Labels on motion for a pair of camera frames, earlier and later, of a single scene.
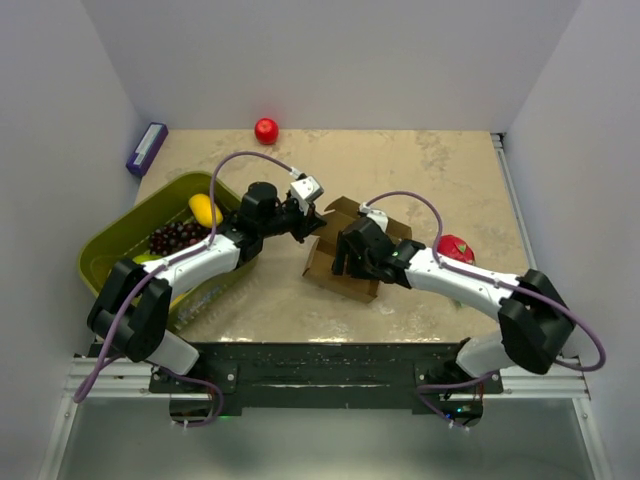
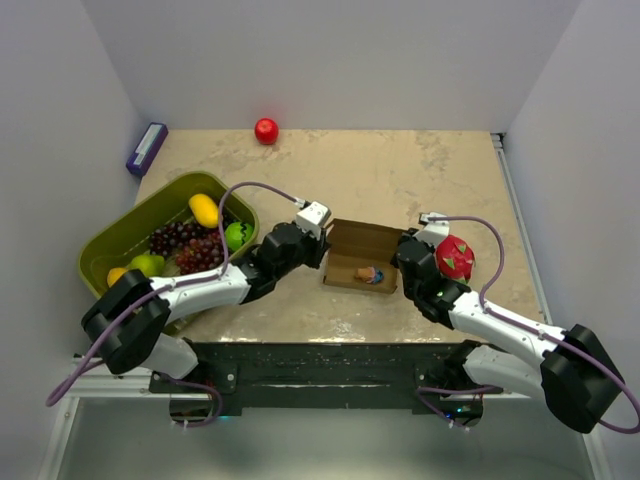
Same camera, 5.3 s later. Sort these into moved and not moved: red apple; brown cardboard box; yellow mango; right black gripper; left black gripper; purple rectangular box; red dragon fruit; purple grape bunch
Moved: left black gripper; brown cardboard box; right black gripper
Not moved: yellow mango; purple grape bunch; purple rectangular box; red apple; red dragon fruit
